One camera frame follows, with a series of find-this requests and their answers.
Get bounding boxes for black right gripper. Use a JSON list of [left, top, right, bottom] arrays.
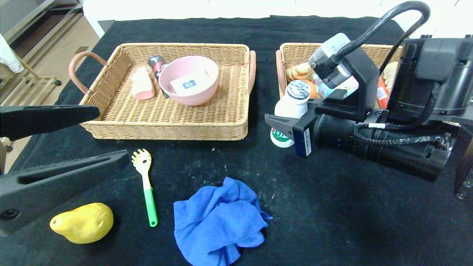
[[264, 106, 359, 158]]

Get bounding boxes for white milk drink bottle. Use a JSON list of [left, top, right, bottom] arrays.
[[270, 79, 311, 148]]

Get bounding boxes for clear water bottle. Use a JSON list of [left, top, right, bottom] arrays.
[[312, 74, 360, 99]]

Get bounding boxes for orange fruit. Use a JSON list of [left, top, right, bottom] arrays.
[[303, 79, 318, 99]]

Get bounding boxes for golden bread bun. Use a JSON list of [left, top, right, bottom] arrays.
[[286, 63, 314, 82]]

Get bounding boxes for pink bowl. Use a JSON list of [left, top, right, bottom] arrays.
[[159, 55, 219, 106]]

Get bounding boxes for white card box blue diamond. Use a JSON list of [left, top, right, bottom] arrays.
[[169, 70, 211, 96]]

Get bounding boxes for orange sausage stick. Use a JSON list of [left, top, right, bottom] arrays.
[[377, 77, 389, 109]]

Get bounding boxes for blue cloth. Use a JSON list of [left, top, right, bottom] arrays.
[[174, 177, 274, 266]]

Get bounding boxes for black table cloth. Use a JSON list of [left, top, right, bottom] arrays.
[[0, 16, 473, 266]]

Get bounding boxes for beige ridged bread roll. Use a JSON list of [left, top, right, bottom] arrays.
[[384, 61, 402, 91]]

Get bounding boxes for black tube red label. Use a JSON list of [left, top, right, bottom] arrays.
[[148, 55, 170, 98]]

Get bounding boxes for small pink bottle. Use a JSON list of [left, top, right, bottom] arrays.
[[132, 67, 156, 101]]

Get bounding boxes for white counter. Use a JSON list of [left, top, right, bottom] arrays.
[[84, 0, 385, 39]]

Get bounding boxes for yellow pear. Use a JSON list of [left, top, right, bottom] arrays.
[[50, 202, 114, 244]]

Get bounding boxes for beige metal trolley rack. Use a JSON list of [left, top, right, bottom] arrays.
[[0, 61, 63, 108]]

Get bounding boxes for white hanging cloth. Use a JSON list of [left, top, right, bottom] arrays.
[[0, 33, 26, 74]]

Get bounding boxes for wicker basket pink handles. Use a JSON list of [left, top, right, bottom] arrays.
[[69, 43, 257, 141], [275, 42, 405, 111]]

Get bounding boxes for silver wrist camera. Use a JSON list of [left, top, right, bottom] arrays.
[[309, 33, 352, 90]]

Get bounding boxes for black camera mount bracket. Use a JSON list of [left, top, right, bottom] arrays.
[[316, 47, 380, 122]]

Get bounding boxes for black braided cable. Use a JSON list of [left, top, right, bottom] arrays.
[[351, 83, 449, 146]]

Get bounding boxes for yellow pasta spoon green handle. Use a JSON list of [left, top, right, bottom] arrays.
[[132, 149, 159, 227]]

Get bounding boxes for thick black camera cable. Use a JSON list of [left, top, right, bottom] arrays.
[[331, 1, 431, 69]]

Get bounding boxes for metal shelf frame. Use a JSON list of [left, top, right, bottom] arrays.
[[0, 0, 89, 52]]

